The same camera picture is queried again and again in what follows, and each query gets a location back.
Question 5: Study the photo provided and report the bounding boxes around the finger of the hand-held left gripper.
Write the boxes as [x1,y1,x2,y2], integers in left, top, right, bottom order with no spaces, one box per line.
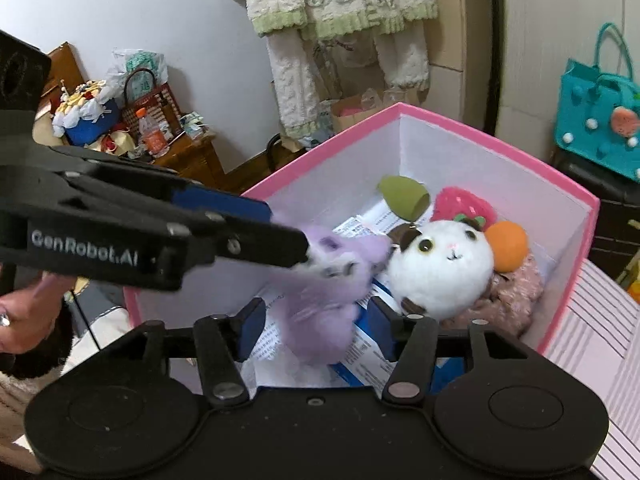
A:
[50,146,273,223]
[150,210,311,268]

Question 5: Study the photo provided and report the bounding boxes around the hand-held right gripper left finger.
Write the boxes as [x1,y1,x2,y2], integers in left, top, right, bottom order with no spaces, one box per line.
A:
[100,297,268,408]

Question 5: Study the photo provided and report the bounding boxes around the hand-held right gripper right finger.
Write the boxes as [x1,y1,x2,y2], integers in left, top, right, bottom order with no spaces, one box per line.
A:
[370,297,543,403]

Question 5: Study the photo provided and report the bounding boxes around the purple plush toy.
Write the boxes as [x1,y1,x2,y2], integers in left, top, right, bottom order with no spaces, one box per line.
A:
[272,225,392,366]

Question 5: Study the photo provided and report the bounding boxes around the white spotted plush toy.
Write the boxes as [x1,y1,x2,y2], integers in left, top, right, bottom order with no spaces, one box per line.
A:
[387,220,496,322]

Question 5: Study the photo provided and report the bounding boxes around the green makeup sponge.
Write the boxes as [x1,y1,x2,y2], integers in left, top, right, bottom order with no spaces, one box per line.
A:
[377,176,431,223]

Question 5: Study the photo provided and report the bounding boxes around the orange makeup sponge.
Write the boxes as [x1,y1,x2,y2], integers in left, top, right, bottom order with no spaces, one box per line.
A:
[485,221,530,273]

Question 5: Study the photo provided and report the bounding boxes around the pink storage box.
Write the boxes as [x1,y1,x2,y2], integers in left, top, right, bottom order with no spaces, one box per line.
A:
[122,102,601,392]

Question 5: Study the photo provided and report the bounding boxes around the person's left forearm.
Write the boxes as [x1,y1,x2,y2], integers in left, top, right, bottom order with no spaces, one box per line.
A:
[0,305,76,382]

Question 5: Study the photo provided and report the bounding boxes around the person's left hand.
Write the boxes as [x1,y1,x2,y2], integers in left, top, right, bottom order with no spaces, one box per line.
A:
[0,274,76,356]

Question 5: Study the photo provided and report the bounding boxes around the blue and white paper box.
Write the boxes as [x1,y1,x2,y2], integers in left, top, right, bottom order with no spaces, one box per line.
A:
[245,200,557,391]

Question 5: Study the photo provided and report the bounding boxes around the wooden side table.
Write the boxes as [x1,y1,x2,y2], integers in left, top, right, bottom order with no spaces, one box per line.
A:
[32,42,227,192]

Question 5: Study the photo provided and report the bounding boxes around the plastic water bottle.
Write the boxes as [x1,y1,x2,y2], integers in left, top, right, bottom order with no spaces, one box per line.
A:
[136,107,172,157]

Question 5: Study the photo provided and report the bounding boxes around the brown wicker basket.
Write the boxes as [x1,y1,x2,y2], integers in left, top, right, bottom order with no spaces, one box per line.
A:
[122,67,184,137]

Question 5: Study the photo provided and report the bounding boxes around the blue box with flowers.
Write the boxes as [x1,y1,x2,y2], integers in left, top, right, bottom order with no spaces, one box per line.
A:
[51,79,122,149]

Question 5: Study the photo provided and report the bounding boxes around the pink floral cloth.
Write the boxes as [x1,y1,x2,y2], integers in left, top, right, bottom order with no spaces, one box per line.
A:
[450,255,546,337]

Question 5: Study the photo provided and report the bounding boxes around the fluffy white pajama pants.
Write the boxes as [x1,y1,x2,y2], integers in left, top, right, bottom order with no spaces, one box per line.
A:
[265,24,432,140]

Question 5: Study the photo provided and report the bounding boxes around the red strawberry plush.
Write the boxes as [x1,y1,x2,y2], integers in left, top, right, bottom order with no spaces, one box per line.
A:
[432,186,498,233]

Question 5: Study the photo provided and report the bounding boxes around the crumpled plastic bag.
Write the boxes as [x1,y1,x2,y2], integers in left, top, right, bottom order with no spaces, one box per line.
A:
[111,49,169,87]

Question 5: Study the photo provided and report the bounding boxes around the black suitcase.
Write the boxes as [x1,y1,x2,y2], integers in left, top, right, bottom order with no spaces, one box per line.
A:
[550,152,640,286]

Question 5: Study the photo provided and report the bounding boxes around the teal tote bag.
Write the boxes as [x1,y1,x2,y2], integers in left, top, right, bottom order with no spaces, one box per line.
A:
[552,22,640,183]

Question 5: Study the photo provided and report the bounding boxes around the black curved frame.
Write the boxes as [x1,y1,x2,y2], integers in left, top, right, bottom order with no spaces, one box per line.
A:
[486,0,505,137]

